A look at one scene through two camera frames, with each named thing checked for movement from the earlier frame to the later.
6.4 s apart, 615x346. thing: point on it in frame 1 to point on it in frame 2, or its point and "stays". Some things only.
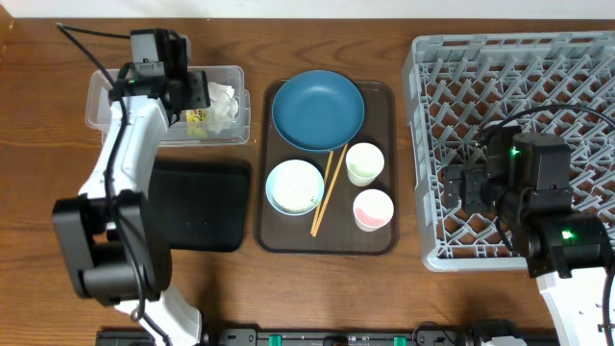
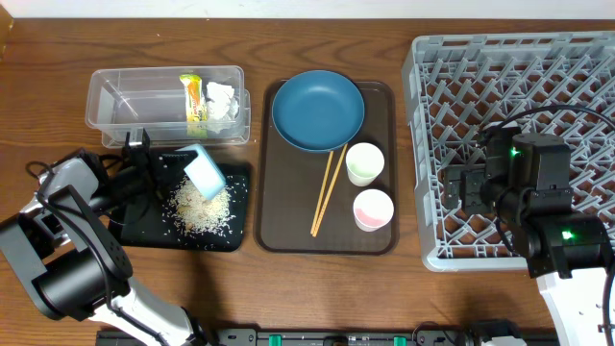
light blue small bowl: (295, 187) to (205, 172)
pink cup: (373, 209) stays
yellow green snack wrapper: (196, 123) stays
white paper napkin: (223, 107) stays
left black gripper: (197, 85) to (163, 184)
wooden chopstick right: (330, 190) stays
